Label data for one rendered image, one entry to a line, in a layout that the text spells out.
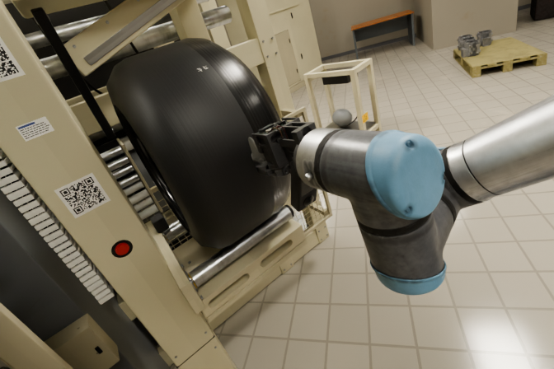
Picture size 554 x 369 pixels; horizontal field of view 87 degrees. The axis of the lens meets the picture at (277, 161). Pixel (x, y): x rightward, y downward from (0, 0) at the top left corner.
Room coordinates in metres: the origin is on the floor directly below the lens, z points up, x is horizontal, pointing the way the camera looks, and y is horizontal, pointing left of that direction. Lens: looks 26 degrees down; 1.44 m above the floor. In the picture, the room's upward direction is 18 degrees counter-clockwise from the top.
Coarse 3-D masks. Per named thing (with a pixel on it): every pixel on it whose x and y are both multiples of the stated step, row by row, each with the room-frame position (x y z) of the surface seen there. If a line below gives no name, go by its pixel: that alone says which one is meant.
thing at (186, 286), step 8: (152, 224) 0.84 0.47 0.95; (152, 232) 0.79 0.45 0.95; (160, 240) 0.74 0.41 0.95; (160, 248) 0.70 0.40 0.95; (168, 248) 0.69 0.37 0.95; (168, 256) 0.65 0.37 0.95; (168, 264) 0.62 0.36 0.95; (176, 264) 0.60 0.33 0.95; (176, 272) 0.58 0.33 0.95; (184, 272) 0.57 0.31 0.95; (176, 280) 0.55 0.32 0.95; (184, 280) 0.54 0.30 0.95; (184, 288) 0.52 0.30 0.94; (192, 288) 0.53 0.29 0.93; (184, 296) 0.52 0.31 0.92; (192, 296) 0.52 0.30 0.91; (200, 296) 0.55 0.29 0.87; (192, 304) 0.52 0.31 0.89; (200, 304) 0.53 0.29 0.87
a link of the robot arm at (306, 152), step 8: (320, 128) 0.38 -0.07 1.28; (328, 128) 0.37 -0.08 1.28; (336, 128) 0.36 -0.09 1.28; (304, 136) 0.38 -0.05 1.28; (312, 136) 0.36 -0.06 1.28; (320, 136) 0.35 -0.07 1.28; (304, 144) 0.36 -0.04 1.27; (312, 144) 0.35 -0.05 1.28; (304, 152) 0.35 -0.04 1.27; (312, 152) 0.34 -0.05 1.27; (296, 160) 0.36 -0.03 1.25; (304, 160) 0.35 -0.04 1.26; (312, 160) 0.33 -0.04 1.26; (304, 168) 0.34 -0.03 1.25; (312, 168) 0.33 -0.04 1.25; (304, 176) 0.34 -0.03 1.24; (312, 176) 0.33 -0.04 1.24; (312, 184) 0.34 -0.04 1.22
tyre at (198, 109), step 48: (192, 48) 0.72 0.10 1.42; (144, 96) 0.59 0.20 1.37; (192, 96) 0.60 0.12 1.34; (240, 96) 0.62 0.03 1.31; (144, 144) 0.59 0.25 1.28; (192, 144) 0.54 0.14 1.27; (240, 144) 0.56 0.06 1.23; (192, 192) 0.52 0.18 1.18; (240, 192) 0.54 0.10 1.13; (288, 192) 0.64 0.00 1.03
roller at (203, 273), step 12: (276, 216) 0.71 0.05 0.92; (288, 216) 0.71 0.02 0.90; (264, 228) 0.68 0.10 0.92; (276, 228) 0.69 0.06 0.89; (240, 240) 0.65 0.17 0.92; (252, 240) 0.65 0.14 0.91; (228, 252) 0.62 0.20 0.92; (240, 252) 0.63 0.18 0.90; (204, 264) 0.60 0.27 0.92; (216, 264) 0.60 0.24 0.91; (192, 276) 0.58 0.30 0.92; (204, 276) 0.58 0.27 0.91
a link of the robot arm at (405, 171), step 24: (336, 144) 0.31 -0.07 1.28; (360, 144) 0.28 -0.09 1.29; (384, 144) 0.26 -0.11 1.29; (408, 144) 0.25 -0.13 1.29; (432, 144) 0.26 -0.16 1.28; (336, 168) 0.29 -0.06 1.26; (360, 168) 0.26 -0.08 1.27; (384, 168) 0.24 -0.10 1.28; (408, 168) 0.23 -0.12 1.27; (432, 168) 0.25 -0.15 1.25; (336, 192) 0.30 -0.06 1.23; (360, 192) 0.26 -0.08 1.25; (384, 192) 0.23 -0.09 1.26; (408, 192) 0.23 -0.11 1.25; (432, 192) 0.24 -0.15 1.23; (360, 216) 0.27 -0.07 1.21; (384, 216) 0.24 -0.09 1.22; (408, 216) 0.22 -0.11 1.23
